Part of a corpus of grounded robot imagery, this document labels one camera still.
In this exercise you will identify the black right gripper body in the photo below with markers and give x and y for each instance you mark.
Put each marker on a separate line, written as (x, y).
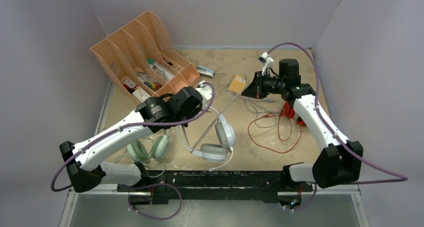
(266, 85)

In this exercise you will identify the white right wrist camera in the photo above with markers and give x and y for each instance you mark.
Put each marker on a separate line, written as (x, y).
(267, 63)

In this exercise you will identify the red black headphones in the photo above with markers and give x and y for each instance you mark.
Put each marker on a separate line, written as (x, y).
(289, 113)

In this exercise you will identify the peach plastic file organizer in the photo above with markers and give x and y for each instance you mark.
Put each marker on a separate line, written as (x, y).
(129, 51)

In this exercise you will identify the colourful marker set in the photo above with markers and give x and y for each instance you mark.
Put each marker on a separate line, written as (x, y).
(153, 85)

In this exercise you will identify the clear plastic ruler pouch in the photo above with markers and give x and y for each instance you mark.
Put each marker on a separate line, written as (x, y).
(162, 71)

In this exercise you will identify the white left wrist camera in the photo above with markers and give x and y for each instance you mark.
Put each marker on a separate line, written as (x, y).
(207, 92)

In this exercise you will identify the light blue stapler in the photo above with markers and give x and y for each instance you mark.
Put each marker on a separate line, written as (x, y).
(205, 71)

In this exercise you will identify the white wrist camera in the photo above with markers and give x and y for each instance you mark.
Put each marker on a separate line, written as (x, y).
(267, 63)
(207, 92)

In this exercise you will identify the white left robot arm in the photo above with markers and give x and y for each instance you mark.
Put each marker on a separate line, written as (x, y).
(85, 161)

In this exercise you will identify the red white small box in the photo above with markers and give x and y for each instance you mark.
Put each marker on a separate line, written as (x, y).
(129, 83)

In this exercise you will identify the yellow spiral notebook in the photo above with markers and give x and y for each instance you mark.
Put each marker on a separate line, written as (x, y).
(237, 83)

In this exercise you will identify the white staples box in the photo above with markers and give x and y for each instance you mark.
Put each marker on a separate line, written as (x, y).
(140, 94)

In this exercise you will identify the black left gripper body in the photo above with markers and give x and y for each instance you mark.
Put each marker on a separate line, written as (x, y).
(187, 116)

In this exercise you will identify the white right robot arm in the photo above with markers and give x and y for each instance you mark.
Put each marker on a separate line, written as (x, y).
(338, 162)

